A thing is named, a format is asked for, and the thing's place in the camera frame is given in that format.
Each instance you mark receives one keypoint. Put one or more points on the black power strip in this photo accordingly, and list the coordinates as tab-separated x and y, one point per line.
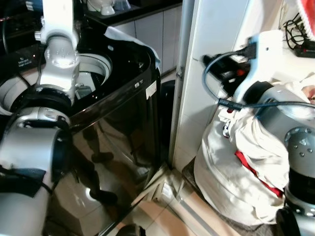
302	49

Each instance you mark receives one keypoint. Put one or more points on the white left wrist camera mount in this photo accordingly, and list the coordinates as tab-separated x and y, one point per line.
59	17

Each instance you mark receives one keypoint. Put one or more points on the white object on counter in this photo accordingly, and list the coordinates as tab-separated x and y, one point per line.
106	6

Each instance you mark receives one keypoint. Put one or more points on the grey vertical post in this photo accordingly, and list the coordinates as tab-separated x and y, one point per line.
183	73

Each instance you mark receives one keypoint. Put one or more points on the white washer sticker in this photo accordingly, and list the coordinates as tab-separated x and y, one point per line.
151	88

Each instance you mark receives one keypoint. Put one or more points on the white laundry bundle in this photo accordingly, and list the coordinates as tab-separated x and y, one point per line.
226	167

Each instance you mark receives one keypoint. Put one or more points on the black top-load washing machine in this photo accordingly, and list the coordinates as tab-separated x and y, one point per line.
113	128

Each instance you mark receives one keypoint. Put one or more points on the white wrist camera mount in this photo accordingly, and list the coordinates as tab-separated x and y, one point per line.
59	17
266	54

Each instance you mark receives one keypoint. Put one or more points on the grey cabinet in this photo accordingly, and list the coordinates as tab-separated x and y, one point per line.
152	34

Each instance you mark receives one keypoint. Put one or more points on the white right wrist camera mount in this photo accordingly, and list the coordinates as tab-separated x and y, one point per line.
266	54

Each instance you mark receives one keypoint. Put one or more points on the red towel white fringe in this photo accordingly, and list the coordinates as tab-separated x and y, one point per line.
307	14

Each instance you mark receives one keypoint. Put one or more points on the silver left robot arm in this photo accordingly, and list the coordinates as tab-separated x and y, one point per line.
29	147

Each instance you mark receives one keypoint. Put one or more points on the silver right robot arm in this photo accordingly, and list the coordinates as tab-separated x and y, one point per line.
295	132

